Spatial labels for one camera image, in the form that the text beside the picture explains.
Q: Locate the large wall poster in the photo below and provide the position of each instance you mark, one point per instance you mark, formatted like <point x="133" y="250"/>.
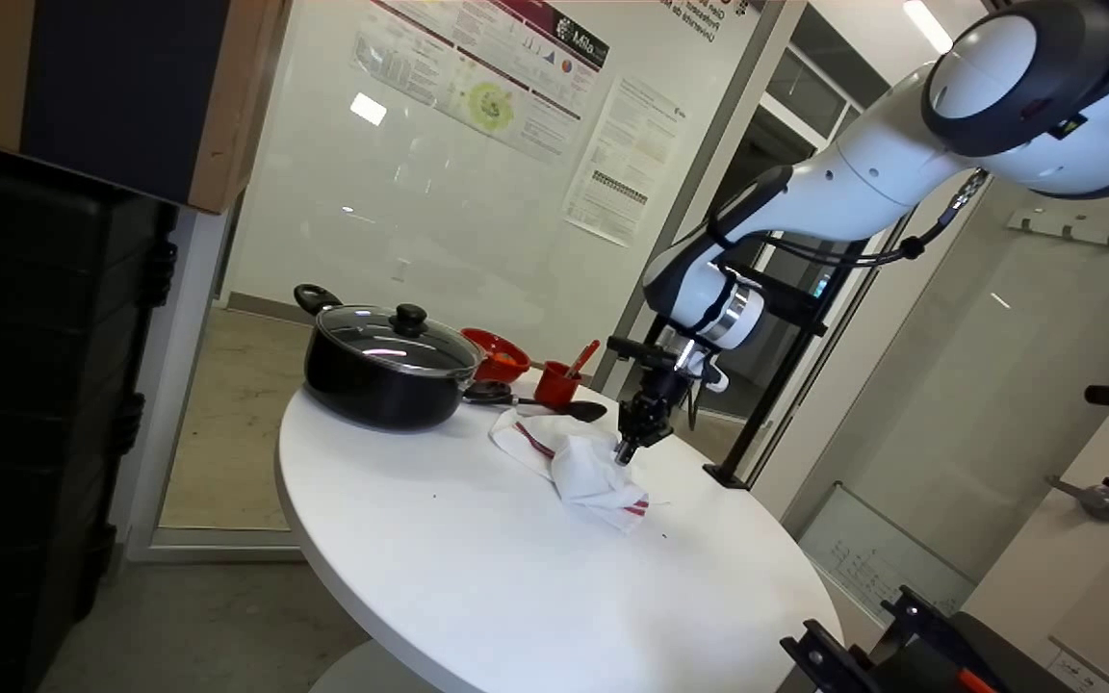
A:
<point x="492" y="69"/>

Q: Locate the black metal clamp frame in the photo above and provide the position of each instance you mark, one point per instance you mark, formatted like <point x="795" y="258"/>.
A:
<point x="894" y="648"/>

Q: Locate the red plastic cup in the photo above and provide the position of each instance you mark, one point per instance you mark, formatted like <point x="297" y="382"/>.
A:
<point x="559" y="387"/>

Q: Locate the black cooking pot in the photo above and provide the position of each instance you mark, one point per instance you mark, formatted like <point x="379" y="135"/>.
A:
<point x="376" y="387"/>

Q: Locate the wall coat hook rail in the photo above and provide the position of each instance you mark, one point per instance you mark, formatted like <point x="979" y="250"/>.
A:
<point x="1097" y="233"/>

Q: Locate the glass pot lid black knob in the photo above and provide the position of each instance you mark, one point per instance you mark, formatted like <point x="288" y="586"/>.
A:
<point x="396" y="339"/>

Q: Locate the black tripod stand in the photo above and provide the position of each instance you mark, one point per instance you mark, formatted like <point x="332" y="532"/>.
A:
<point x="773" y="387"/>

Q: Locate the black equipment case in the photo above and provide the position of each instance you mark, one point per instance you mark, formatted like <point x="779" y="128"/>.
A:
<point x="29" y="426"/>

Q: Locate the grey round knob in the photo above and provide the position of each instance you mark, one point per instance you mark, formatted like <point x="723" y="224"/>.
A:
<point x="1101" y="502"/>

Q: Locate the white towel with red stripes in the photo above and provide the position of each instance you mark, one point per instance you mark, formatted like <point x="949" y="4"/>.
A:
<point x="581" y="468"/>

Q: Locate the ceiling light strip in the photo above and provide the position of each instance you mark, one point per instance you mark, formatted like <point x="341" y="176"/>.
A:
<point x="926" y="26"/>

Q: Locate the white paper notice sheet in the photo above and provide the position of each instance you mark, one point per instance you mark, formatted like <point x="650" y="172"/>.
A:
<point x="627" y="160"/>

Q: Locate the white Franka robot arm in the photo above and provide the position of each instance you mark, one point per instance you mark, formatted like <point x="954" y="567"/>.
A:
<point x="889" y="155"/>

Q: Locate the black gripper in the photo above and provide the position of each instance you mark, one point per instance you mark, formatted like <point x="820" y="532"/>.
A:
<point x="655" y="378"/>

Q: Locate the red plastic bowl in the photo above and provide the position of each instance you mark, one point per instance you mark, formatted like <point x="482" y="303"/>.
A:
<point x="499" y="353"/>

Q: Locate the black spoon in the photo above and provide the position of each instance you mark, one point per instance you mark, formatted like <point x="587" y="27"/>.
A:
<point x="581" y="412"/>

